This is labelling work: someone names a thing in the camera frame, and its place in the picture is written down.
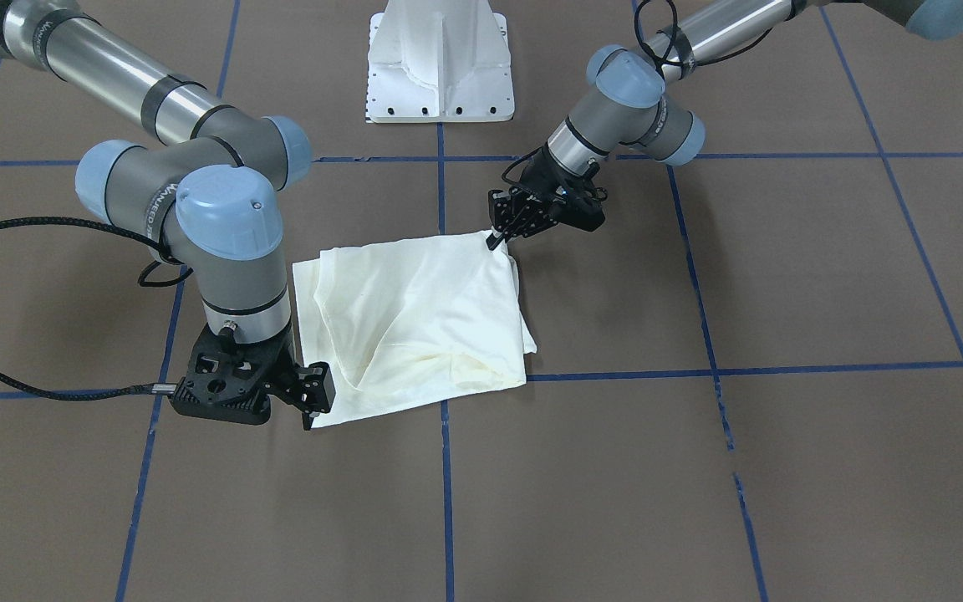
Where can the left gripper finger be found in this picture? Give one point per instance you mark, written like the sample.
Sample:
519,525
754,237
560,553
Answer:
495,242

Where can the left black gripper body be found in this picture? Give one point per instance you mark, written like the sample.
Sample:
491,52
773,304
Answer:
542,181

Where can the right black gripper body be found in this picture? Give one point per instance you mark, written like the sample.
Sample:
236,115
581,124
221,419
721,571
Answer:
279,365

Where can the cream long-sleeve printed shirt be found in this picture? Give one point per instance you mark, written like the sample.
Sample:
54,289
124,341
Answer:
408,323

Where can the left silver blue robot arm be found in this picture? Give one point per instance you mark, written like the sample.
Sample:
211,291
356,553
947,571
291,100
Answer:
626,104

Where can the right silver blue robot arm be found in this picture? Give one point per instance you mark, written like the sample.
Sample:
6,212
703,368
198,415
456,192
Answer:
206,200

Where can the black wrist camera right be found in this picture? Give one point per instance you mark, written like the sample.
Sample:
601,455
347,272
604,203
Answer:
225,383

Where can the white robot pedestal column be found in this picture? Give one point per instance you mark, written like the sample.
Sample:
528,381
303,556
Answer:
439,61

